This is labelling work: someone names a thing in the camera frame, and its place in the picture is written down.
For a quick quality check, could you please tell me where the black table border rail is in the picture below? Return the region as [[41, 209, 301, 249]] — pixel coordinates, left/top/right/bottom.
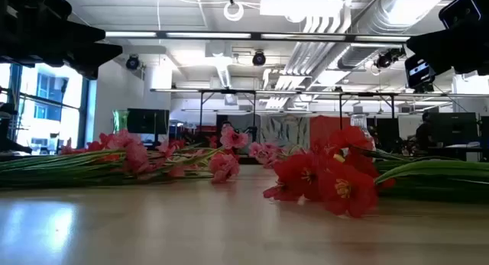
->
[[0, 152, 268, 166]]

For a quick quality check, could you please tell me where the black computer monitor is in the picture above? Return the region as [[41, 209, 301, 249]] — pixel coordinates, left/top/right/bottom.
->
[[429, 111, 479, 143], [127, 108, 170, 135]]

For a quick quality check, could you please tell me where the dark silhouetted machine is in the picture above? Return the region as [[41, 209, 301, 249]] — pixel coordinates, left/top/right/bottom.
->
[[0, 102, 32, 154]]

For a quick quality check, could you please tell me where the red storage shelf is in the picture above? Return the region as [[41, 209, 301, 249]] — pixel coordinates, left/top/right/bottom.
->
[[170, 123, 217, 144]]

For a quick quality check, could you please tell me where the white ceiling conduit bundle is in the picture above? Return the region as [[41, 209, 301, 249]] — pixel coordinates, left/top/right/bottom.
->
[[263, 5, 352, 109]]

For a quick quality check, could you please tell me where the black overhead frame bar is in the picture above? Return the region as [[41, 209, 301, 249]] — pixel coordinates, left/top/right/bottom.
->
[[103, 30, 412, 44]]

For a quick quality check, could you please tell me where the leaf patterned panel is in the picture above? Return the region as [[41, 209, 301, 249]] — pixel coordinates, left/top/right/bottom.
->
[[259, 115, 311, 148]]

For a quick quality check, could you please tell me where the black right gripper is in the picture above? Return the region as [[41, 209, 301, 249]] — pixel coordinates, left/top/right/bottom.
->
[[403, 0, 489, 91]]

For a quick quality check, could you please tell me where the large office window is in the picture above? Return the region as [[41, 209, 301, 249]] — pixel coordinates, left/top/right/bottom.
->
[[0, 62, 91, 155]]

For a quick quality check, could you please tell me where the white coiled cable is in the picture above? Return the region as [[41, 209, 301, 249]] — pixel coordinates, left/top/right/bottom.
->
[[223, 0, 245, 23]]

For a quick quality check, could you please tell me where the person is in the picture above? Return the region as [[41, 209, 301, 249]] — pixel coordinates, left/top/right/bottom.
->
[[415, 111, 436, 151]]

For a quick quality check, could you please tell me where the orange panel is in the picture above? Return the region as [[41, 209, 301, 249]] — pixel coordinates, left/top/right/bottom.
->
[[309, 115, 352, 147]]

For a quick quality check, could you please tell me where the black metal frame stand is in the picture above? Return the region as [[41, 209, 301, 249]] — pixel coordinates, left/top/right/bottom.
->
[[198, 89, 257, 144], [338, 91, 397, 121]]

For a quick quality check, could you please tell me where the black office desk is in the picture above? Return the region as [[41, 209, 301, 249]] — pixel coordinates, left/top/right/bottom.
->
[[427, 144, 489, 162]]

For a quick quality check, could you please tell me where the pink artificial flower spray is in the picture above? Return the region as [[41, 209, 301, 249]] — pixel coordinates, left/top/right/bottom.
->
[[219, 123, 286, 170], [0, 129, 209, 189], [152, 152, 241, 184]]

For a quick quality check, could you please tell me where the silver ventilation duct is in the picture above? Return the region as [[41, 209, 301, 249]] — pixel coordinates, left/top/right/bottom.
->
[[335, 0, 440, 71]]

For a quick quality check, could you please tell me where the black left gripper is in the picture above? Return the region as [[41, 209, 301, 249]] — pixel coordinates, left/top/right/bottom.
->
[[0, 0, 123, 81]]

